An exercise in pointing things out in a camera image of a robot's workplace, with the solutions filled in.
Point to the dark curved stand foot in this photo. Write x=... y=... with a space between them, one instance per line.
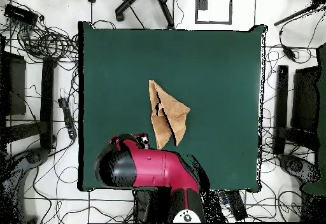
x=33 y=156
x=295 y=165

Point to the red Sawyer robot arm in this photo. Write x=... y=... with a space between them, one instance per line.
x=158 y=168

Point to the black cabinet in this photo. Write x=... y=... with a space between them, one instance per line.
x=15 y=86
x=305 y=99

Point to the black flat box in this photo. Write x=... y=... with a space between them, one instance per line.
x=235 y=206

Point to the black network switch box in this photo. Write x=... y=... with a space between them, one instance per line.
x=20 y=14

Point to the black power strip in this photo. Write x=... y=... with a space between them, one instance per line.
x=67 y=117

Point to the grey floor plate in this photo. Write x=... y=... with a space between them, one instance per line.
x=202 y=3

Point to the tan terry towel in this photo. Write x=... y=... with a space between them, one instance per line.
x=173 y=109

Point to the black power adapter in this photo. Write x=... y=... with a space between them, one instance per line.
x=289 y=53

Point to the black upright frame beam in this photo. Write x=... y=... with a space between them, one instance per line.
x=47 y=101
x=282 y=107

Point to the green cloth sheet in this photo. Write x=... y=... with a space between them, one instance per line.
x=322 y=107

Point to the dark floor tape frame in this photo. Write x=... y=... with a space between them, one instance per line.
x=214 y=23

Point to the black tripod legs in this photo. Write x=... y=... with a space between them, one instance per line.
x=166 y=10

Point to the dark green table cloth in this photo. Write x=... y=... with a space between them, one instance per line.
x=114 y=81

